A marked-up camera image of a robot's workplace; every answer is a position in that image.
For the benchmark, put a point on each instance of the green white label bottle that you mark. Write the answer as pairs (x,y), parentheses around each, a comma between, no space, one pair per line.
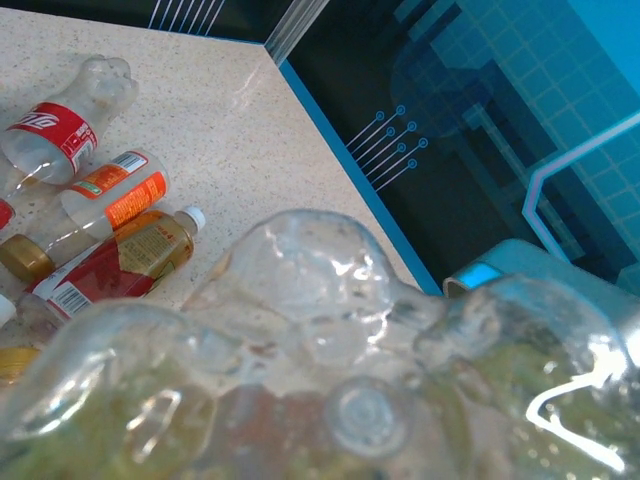
(310,280)

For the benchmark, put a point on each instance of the red gold label tea bottle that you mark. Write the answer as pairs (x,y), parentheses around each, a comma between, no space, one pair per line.
(150,245)

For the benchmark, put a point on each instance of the orange label bottle gold cap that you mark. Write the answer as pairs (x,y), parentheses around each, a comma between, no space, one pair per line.
(130,200)

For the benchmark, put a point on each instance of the cola bottle red label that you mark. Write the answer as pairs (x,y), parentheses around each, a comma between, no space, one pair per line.
(55,132)

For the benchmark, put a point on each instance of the aluminium frame post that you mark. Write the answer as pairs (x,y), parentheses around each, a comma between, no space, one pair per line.
(295,27)

